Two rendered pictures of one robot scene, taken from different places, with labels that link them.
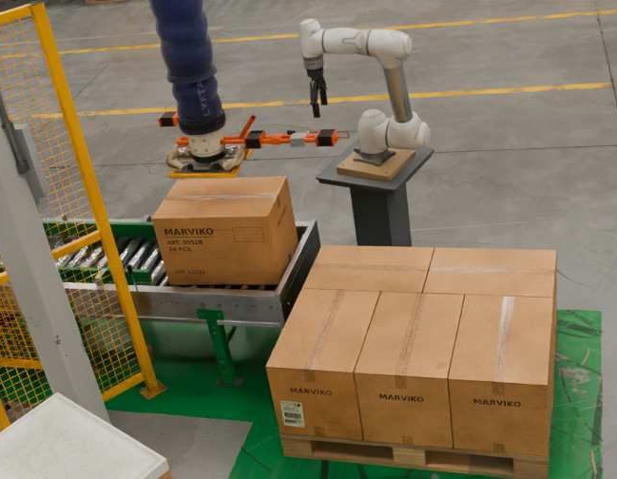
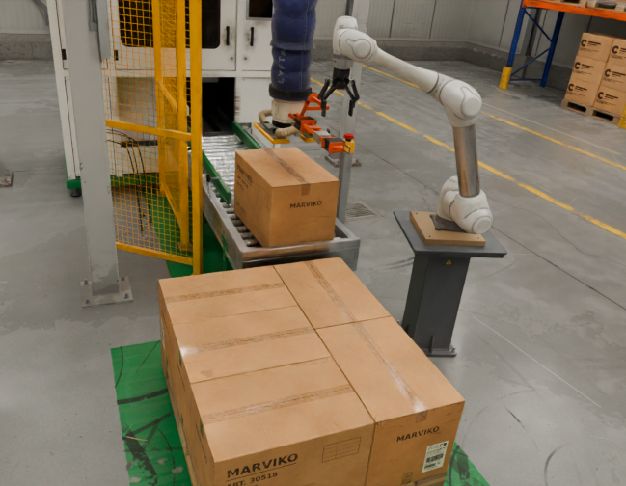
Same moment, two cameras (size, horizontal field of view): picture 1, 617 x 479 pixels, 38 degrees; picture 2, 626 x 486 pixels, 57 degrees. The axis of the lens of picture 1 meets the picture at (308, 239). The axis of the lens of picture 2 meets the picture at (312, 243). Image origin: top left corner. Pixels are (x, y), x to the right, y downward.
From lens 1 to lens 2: 2.91 m
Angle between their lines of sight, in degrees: 40
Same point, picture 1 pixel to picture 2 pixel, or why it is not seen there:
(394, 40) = (457, 94)
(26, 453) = not seen: outside the picture
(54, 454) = not seen: outside the picture
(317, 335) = (212, 291)
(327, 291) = (277, 278)
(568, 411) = not seen: outside the picture
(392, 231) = (424, 298)
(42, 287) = (78, 121)
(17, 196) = (80, 44)
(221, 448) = (154, 330)
